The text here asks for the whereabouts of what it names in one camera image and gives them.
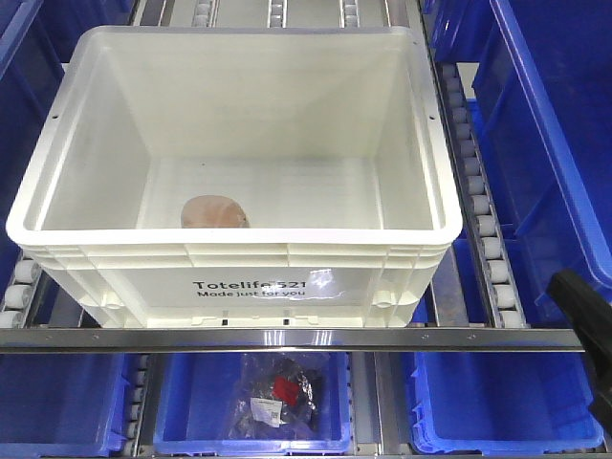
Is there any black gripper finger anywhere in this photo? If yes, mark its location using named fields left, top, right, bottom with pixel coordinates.
left=546, top=269, right=611, bottom=426

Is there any pink peach-shaped toy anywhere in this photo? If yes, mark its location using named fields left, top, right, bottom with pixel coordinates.
left=181, top=195, right=250, bottom=229

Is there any white plastic Totelife crate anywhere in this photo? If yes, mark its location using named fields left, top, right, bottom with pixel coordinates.
left=6, top=26, right=463, bottom=329

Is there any right roller track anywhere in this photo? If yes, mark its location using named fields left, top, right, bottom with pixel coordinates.
left=434, top=64, right=528, bottom=329

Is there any roller track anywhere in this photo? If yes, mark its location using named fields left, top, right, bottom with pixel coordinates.
left=1, top=253, right=42, bottom=330
left=434, top=64, right=528, bottom=329
left=121, top=354, right=150, bottom=458

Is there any blue bin lower right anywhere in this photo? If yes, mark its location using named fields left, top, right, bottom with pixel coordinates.
left=402, top=352, right=604, bottom=455

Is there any blue bin upper right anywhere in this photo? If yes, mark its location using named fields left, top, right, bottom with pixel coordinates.
left=472, top=1, right=611, bottom=325

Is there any blue bin far back right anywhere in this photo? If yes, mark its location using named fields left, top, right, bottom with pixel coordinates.
left=420, top=0, right=493, bottom=63

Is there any clear bag with parts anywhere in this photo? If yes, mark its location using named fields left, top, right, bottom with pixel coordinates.
left=224, top=353, right=331, bottom=441

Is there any blue bin lower middle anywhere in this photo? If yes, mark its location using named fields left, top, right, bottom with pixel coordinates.
left=153, top=353, right=351, bottom=456

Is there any lower left roller track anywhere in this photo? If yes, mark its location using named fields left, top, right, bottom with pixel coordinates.
left=121, top=354, right=150, bottom=458

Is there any blue bin lower left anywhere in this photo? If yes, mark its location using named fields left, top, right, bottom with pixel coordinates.
left=1, top=354, right=137, bottom=458

